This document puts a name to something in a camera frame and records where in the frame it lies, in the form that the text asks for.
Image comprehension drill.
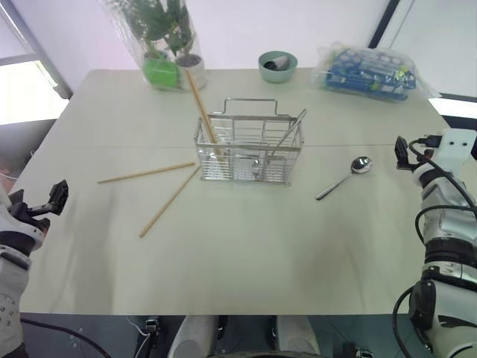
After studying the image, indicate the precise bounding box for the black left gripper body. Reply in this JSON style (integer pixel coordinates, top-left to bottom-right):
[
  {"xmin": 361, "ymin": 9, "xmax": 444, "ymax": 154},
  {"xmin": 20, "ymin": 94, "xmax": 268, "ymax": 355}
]
[{"xmin": 7, "ymin": 189, "xmax": 51, "ymax": 229}]

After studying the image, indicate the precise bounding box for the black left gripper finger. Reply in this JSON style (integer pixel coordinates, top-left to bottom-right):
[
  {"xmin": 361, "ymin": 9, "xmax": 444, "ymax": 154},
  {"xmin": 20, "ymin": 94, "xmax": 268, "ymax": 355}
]
[
  {"xmin": 48, "ymin": 179, "xmax": 70, "ymax": 206},
  {"xmin": 41, "ymin": 201, "xmax": 65, "ymax": 216}
]

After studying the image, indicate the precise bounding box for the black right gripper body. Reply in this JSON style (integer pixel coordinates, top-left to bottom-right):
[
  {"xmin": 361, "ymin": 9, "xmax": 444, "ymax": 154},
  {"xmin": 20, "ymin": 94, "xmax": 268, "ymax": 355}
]
[{"xmin": 405, "ymin": 145, "xmax": 437, "ymax": 173}]

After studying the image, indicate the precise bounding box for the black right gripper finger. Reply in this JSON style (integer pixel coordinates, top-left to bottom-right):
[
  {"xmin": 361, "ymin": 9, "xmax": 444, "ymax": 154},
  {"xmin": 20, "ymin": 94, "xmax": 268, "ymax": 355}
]
[{"xmin": 394, "ymin": 136, "xmax": 411, "ymax": 172}]

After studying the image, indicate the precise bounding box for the silver metal spoon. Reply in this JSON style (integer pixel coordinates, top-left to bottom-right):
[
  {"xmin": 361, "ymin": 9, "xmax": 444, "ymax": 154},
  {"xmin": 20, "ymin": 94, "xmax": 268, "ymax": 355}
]
[{"xmin": 315, "ymin": 156, "xmax": 374, "ymax": 201}]

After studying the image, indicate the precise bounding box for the clear bag of blue packs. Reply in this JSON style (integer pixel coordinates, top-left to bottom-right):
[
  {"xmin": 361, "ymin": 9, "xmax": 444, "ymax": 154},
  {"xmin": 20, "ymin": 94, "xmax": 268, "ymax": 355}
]
[{"xmin": 309, "ymin": 40, "xmax": 429, "ymax": 102}]

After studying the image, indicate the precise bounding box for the light wooden chopstick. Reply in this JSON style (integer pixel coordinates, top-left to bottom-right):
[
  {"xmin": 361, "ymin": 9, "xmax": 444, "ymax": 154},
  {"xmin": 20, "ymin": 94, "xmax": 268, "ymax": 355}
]
[
  {"xmin": 139, "ymin": 166, "xmax": 201, "ymax": 239},
  {"xmin": 184, "ymin": 70, "xmax": 220, "ymax": 156},
  {"xmin": 97, "ymin": 162, "xmax": 196, "ymax": 184},
  {"xmin": 187, "ymin": 70, "xmax": 223, "ymax": 157}
]

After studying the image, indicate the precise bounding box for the silver metal cutlery piece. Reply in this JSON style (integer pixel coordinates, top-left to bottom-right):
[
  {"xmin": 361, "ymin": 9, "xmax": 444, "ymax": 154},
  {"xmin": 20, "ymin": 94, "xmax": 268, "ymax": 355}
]
[{"xmin": 266, "ymin": 108, "xmax": 308, "ymax": 167}]

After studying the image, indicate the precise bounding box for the pale green bowl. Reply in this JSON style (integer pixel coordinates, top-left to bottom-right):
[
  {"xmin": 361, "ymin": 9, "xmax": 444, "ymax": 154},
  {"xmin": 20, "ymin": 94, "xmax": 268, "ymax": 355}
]
[{"xmin": 257, "ymin": 50, "xmax": 300, "ymax": 84}]

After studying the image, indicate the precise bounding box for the grey roll in bowl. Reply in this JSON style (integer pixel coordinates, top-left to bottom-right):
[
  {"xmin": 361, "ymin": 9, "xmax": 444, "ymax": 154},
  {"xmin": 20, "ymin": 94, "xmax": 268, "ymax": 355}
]
[{"xmin": 263, "ymin": 54, "xmax": 291, "ymax": 71}]

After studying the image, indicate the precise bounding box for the bright green plant pot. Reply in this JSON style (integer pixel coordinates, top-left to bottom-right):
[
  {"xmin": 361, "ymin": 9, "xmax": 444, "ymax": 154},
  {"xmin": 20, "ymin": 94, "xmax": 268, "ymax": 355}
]
[{"xmin": 143, "ymin": 57, "xmax": 180, "ymax": 88}]

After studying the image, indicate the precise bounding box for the white plant pot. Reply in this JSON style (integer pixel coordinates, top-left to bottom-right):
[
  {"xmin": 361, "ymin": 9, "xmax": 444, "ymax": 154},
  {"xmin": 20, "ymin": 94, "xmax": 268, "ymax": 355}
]
[{"xmin": 174, "ymin": 54, "xmax": 207, "ymax": 90}]

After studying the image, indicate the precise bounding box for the grey rounded robot leg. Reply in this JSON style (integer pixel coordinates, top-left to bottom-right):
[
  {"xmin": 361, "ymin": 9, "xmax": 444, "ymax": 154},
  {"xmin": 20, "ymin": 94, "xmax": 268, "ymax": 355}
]
[
  {"xmin": 274, "ymin": 315, "xmax": 322, "ymax": 358},
  {"xmin": 166, "ymin": 315, "xmax": 221, "ymax": 358}
]

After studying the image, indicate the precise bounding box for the green plant in clear wrap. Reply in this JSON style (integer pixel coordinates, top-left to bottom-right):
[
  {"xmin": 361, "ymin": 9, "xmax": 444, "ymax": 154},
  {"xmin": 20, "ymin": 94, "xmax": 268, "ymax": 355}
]
[{"xmin": 101, "ymin": 0, "xmax": 208, "ymax": 92}]

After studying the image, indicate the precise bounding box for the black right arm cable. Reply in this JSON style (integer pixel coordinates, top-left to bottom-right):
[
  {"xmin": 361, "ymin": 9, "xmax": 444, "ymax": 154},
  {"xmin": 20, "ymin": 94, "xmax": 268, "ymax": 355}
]
[{"xmin": 391, "ymin": 134, "xmax": 477, "ymax": 354}]

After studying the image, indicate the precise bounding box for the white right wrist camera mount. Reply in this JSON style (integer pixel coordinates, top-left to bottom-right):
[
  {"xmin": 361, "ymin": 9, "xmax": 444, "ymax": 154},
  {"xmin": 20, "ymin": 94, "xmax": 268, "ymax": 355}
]
[{"xmin": 431, "ymin": 128, "xmax": 477, "ymax": 175}]

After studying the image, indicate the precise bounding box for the black floor cable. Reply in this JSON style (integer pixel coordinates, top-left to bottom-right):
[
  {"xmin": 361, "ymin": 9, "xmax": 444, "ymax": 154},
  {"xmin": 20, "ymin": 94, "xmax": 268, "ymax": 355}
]
[{"xmin": 20, "ymin": 316, "xmax": 113, "ymax": 358}]

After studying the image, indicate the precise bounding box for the grey window frame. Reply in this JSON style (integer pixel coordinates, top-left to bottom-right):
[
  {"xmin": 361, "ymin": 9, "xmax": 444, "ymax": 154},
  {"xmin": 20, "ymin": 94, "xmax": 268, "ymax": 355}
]
[{"xmin": 0, "ymin": 0, "xmax": 74, "ymax": 101}]

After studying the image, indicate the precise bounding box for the white floor cable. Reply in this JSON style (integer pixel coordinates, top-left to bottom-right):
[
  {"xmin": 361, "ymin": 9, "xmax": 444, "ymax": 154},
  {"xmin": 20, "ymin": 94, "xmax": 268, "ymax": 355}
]
[{"xmin": 124, "ymin": 316, "xmax": 154, "ymax": 358}]

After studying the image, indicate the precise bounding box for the silver wire cutlery basket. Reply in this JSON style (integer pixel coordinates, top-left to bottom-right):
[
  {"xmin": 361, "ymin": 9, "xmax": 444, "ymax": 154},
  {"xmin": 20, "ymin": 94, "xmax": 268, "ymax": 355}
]
[{"xmin": 193, "ymin": 98, "xmax": 306, "ymax": 186}]

